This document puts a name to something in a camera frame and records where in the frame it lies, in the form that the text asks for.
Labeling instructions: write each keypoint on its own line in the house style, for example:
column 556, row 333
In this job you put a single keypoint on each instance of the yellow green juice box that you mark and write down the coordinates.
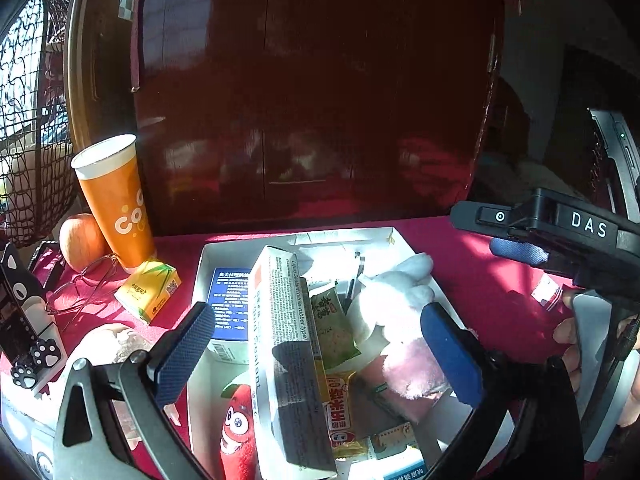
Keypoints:
column 147, row 290

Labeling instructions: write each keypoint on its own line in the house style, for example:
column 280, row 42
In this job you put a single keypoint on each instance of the white cardboard tray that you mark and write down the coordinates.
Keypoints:
column 325, row 245

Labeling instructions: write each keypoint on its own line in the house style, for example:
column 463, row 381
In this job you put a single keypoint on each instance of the white pink plush toy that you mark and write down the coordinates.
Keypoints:
column 390, row 300

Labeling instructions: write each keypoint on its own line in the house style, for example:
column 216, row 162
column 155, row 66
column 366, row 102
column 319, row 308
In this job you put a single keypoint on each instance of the red tablecloth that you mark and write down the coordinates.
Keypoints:
column 450, row 260

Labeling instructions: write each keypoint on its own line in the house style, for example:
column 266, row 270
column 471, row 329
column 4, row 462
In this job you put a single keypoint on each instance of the person's right hand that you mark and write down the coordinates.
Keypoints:
column 567, row 332

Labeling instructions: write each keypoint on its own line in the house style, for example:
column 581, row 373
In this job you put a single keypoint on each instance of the curved wooden frame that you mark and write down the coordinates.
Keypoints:
column 87, row 60

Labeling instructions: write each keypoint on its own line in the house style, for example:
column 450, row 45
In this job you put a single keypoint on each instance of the apple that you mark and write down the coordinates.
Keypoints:
column 80, row 242

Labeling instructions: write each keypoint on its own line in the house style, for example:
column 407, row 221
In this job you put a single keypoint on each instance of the red plush toy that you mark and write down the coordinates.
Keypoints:
column 240, row 435

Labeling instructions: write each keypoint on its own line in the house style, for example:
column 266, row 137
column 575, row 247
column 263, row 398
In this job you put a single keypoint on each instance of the black pen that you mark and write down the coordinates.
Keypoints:
column 356, row 272

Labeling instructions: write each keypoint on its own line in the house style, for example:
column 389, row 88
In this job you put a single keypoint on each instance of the white printed box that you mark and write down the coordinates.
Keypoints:
column 30, row 440

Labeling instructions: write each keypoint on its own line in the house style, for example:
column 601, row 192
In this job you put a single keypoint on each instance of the black phone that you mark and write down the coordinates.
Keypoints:
column 12, row 320

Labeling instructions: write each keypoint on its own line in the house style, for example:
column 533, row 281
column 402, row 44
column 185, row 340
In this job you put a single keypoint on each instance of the small white packet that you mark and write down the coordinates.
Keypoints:
column 547, row 292

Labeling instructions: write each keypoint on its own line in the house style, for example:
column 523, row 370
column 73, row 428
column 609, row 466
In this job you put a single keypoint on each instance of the orange paper cup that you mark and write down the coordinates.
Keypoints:
column 120, row 200

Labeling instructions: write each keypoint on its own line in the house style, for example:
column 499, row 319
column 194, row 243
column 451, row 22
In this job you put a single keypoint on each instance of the pink tissue pack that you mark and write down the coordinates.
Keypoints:
column 372, row 405

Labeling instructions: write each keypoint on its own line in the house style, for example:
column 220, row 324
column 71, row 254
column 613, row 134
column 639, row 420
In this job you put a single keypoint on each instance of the bed with patterned sheet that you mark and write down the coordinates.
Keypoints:
column 510, row 180

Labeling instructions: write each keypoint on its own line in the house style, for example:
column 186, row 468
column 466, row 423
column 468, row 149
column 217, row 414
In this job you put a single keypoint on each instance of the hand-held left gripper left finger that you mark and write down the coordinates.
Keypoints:
column 185, row 345

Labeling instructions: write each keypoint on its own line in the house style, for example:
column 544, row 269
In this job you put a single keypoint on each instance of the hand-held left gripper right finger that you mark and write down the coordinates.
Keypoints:
column 450, row 355

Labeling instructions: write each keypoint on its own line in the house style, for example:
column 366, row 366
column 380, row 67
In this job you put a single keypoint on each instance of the yellow snack packet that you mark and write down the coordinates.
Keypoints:
column 340, row 410

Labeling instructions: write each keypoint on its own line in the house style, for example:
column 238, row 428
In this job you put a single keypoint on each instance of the dark wooden cabinet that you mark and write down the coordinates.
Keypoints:
column 310, row 85

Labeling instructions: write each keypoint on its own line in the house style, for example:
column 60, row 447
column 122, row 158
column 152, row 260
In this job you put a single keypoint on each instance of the cat shaped phone stand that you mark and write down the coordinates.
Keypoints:
column 20, row 280

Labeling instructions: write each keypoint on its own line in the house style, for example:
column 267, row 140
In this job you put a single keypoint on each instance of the white plastic wrapped bundle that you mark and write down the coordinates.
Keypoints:
column 115, row 340

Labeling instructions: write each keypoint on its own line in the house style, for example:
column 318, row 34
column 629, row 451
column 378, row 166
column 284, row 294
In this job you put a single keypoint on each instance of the eyeglasses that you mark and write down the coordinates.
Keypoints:
column 107, row 260

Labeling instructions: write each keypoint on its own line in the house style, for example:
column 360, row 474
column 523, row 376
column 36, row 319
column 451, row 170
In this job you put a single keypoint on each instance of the green snack packet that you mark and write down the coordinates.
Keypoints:
column 332, row 325

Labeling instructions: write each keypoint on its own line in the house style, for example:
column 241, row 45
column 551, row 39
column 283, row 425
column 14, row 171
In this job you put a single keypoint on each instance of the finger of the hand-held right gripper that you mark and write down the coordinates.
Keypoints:
column 487, row 216
column 520, row 251

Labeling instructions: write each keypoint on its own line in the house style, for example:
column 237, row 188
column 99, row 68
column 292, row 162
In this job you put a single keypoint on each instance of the grey white long box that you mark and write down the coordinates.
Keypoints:
column 285, row 335

